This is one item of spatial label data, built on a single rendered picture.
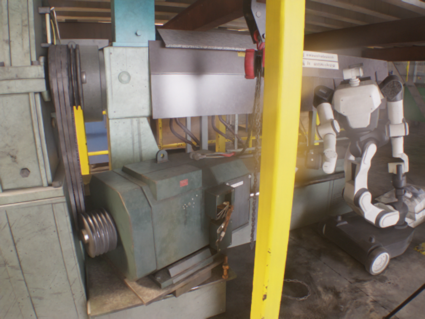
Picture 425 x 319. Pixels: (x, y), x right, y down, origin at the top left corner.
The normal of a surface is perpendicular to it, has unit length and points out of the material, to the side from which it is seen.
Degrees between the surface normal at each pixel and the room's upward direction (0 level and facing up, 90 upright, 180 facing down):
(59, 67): 73
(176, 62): 78
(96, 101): 118
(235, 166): 45
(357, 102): 103
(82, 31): 90
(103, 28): 90
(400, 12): 90
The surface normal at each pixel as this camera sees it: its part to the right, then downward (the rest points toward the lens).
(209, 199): -0.72, 0.19
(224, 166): 0.49, -0.54
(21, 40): 0.41, 0.08
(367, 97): -0.44, 0.45
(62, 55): 0.33, -0.37
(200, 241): 0.69, 0.20
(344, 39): -0.91, 0.11
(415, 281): 0.00, -0.96
